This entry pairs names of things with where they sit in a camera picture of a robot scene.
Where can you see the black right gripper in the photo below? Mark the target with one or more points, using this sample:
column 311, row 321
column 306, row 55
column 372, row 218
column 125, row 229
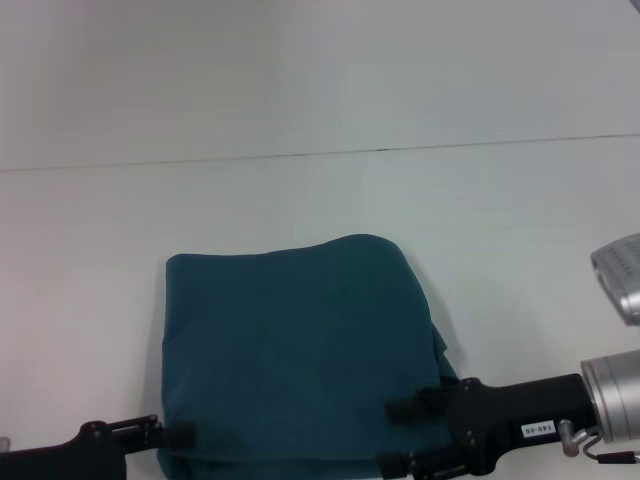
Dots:
column 515, row 425

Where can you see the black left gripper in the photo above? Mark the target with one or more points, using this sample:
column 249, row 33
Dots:
column 75, row 455

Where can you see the teal t-shirt with FREE print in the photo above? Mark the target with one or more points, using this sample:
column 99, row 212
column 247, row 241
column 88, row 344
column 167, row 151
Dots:
column 300, row 350

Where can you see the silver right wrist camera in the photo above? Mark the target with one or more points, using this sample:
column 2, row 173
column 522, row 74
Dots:
column 620, row 277

